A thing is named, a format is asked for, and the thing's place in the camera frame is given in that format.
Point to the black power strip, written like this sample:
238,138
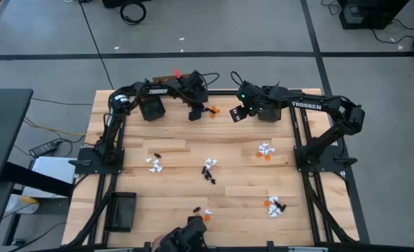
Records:
45,148

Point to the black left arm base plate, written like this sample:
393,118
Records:
85,169

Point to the white and yellow bag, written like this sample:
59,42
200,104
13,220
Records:
21,206

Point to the red tape tag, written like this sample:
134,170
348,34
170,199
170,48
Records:
177,73

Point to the black plastic tray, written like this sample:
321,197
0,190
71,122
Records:
152,109
120,211
270,115

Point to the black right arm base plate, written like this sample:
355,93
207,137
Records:
338,168

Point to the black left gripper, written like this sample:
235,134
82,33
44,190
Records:
196,92

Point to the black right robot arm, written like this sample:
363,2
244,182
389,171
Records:
308,105

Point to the black monitor left edge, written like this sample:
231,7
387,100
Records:
3,133

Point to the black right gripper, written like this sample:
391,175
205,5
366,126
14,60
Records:
240,113

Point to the white box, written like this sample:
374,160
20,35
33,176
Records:
54,168

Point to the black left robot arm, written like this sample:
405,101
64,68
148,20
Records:
157,91

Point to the black equipment case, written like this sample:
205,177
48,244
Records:
367,14

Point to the black equipment box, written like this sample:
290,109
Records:
122,3

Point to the black desk leg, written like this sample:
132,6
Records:
38,178

